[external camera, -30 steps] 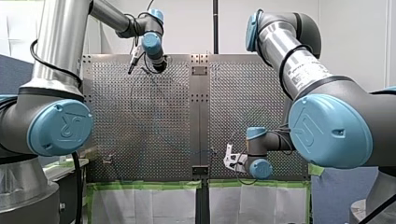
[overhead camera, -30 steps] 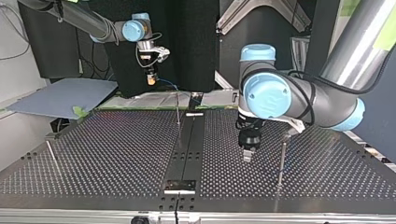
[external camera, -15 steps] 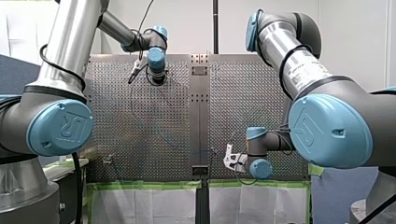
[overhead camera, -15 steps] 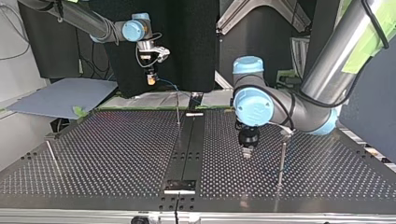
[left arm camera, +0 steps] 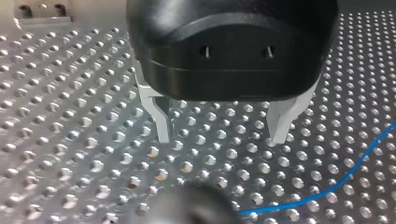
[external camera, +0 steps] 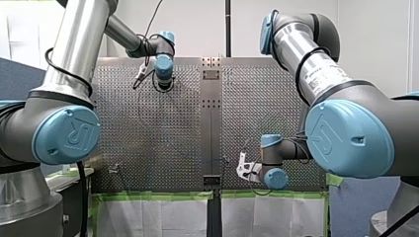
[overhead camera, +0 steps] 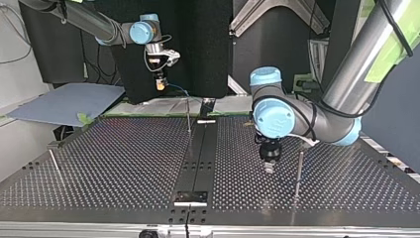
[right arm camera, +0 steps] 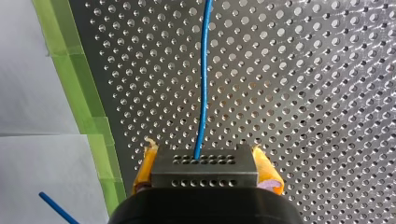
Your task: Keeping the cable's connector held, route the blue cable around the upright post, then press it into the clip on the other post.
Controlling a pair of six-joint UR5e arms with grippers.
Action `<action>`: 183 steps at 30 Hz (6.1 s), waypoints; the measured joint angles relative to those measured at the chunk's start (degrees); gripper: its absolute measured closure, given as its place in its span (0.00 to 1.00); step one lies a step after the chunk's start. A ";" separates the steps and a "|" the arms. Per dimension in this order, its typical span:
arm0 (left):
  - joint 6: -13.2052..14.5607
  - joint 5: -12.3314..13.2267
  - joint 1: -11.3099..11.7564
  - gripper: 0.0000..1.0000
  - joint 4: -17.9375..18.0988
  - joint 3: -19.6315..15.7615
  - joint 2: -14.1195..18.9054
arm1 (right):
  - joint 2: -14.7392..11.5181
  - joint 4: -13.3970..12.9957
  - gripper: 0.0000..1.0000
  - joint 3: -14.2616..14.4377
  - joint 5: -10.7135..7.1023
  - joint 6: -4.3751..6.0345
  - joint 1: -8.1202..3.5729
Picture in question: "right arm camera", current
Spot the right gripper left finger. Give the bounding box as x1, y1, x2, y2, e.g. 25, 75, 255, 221
132, 137, 160, 196

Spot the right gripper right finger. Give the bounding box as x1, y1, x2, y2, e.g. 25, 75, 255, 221
251, 145, 285, 196

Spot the blue cable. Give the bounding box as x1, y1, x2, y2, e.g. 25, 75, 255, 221
38, 0, 260, 224

